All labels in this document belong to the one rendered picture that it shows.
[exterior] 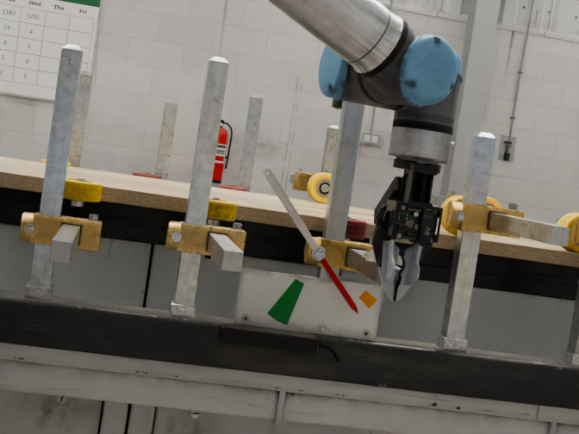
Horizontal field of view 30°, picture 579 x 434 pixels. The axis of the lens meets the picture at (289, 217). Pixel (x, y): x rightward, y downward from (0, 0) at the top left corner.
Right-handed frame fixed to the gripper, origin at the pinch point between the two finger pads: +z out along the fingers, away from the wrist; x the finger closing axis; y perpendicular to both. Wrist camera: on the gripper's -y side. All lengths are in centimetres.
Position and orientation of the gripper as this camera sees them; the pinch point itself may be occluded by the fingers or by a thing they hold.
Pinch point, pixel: (394, 292)
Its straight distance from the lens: 165.3
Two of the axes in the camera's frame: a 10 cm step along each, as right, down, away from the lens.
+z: -1.5, 9.9, 0.3
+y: 1.5, 0.6, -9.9
